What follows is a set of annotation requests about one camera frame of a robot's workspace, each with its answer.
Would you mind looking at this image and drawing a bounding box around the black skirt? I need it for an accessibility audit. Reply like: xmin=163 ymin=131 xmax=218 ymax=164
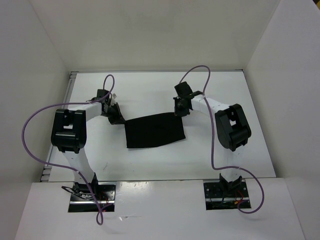
xmin=125 ymin=112 xmax=186 ymax=149

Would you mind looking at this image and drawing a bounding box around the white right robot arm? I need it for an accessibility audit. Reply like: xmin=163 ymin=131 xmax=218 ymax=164
xmin=174 ymin=95 xmax=252 ymax=197

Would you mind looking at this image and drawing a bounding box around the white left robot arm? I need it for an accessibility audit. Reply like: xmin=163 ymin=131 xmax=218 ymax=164
xmin=51 ymin=100 xmax=126 ymax=200

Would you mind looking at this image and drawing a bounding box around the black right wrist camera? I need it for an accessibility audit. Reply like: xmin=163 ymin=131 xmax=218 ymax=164
xmin=174 ymin=81 xmax=203 ymax=100

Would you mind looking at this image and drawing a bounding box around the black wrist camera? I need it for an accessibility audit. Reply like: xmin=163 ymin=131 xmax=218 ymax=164
xmin=174 ymin=81 xmax=203 ymax=100
xmin=87 ymin=89 xmax=112 ymax=103

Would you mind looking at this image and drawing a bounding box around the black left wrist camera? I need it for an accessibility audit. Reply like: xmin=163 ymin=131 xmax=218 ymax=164
xmin=87 ymin=89 xmax=112 ymax=103

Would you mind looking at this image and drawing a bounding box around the grey aluminium table edge rail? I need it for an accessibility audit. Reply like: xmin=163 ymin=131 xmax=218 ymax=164
xmin=40 ymin=71 xmax=78 ymax=183

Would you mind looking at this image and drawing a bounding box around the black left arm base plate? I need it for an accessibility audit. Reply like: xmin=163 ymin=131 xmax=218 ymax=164
xmin=68 ymin=183 xmax=118 ymax=213

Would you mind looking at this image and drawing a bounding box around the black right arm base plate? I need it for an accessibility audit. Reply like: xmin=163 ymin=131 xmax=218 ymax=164
xmin=203 ymin=180 xmax=251 ymax=211

